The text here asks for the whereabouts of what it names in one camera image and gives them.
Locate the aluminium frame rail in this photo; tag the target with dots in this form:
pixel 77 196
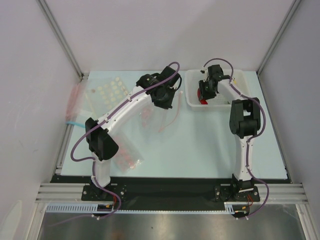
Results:
pixel 60 193

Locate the red toy chili pepper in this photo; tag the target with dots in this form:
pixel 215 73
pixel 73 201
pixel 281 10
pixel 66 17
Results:
pixel 200 98

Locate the white slotted cable duct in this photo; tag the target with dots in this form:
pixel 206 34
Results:
pixel 101 208

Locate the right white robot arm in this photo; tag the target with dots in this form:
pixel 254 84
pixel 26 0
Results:
pixel 244 123

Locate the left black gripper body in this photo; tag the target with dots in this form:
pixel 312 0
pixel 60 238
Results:
pixel 165 101

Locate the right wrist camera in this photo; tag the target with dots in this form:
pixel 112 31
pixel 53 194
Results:
pixel 204 74

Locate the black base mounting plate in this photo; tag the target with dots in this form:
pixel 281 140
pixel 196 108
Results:
pixel 162 194

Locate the clear strawberry zip bag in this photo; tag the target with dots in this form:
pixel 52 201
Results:
pixel 155 120

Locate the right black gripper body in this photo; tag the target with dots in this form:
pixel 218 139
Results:
pixel 203 90

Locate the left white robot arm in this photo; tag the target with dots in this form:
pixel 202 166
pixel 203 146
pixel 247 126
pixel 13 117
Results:
pixel 101 137

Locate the strawberry zip bag on table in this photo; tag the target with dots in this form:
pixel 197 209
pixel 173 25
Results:
pixel 128 156

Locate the white perforated plastic basket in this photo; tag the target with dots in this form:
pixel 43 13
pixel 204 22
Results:
pixel 219 103

